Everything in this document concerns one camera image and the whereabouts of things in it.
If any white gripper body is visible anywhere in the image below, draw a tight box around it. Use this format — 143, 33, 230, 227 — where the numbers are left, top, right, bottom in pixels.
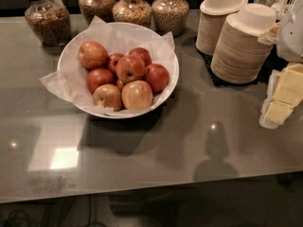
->
258, 3, 303, 62

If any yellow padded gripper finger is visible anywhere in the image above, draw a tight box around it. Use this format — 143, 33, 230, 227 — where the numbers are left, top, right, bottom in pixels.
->
265, 63, 303, 125

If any glass cereal jar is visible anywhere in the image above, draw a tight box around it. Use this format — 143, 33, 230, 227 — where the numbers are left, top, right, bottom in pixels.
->
113, 0, 152, 27
25, 0, 71, 46
79, 0, 116, 24
151, 0, 189, 37

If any paper bowl stack front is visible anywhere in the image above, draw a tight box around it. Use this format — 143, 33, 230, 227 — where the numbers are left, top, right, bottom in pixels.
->
210, 3, 276, 84

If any white plastic cutlery bunch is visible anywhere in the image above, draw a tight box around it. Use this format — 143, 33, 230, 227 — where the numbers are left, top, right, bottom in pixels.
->
278, 0, 303, 21

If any paper bowl stack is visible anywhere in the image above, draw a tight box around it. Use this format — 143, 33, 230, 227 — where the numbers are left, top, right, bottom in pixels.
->
210, 3, 276, 84
196, 0, 248, 56

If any yellow apple front right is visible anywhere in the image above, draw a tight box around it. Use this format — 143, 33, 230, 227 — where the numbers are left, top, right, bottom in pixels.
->
121, 80, 153, 111

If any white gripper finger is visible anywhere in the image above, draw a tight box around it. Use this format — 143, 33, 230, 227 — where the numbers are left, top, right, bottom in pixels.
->
259, 70, 280, 130

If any white bowl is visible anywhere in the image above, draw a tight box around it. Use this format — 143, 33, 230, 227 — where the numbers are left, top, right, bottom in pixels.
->
57, 22, 180, 120

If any red apple centre top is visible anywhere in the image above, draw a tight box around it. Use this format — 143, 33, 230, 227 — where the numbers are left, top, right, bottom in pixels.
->
116, 55, 145, 84

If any glass cereal jar far left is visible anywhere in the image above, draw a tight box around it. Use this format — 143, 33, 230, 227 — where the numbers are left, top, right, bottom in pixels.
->
25, 0, 71, 46

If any small hidden red apple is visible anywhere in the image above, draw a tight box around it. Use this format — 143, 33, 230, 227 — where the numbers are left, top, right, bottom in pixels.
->
116, 79, 125, 91

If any paper bowl stack back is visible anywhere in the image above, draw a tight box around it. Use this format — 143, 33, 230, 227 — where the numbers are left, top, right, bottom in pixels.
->
196, 0, 248, 56

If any black mat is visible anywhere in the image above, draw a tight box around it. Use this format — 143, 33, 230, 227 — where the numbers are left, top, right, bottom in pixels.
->
199, 46, 288, 87

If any yellow red apple front left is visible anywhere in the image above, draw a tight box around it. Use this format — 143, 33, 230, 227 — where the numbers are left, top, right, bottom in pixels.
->
93, 84, 122, 112

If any red apple back right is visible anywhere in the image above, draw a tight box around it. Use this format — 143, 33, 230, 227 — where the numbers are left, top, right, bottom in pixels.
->
129, 47, 152, 66

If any red apple back middle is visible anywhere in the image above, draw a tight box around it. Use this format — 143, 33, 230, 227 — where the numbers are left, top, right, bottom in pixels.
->
107, 53, 124, 74

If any dark red apple left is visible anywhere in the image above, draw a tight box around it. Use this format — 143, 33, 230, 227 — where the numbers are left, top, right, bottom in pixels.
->
86, 68, 115, 94

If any white paper liner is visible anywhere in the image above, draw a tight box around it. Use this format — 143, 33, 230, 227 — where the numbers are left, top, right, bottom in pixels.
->
38, 15, 176, 118

